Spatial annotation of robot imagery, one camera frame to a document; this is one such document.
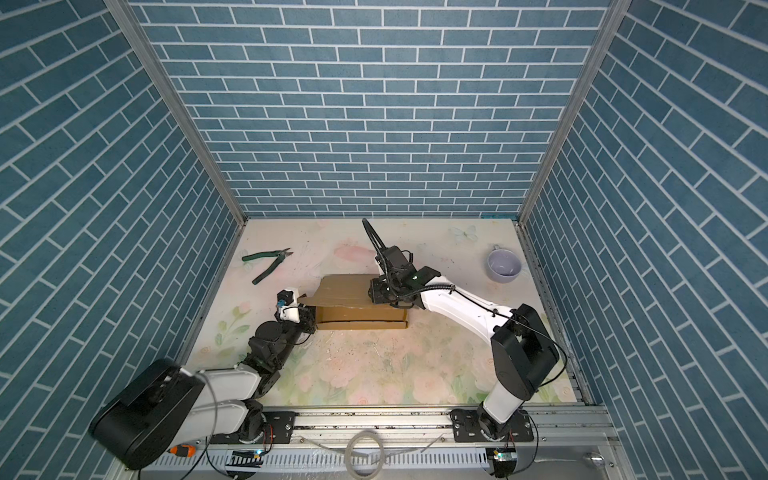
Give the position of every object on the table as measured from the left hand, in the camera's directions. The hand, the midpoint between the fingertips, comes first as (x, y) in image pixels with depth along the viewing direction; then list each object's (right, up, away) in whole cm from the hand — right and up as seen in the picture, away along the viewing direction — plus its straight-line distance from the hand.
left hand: (312, 297), depth 84 cm
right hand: (+16, +2, +1) cm, 17 cm away
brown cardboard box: (+10, 0, -5) cm, 11 cm away
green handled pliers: (-19, +12, +24) cm, 33 cm away
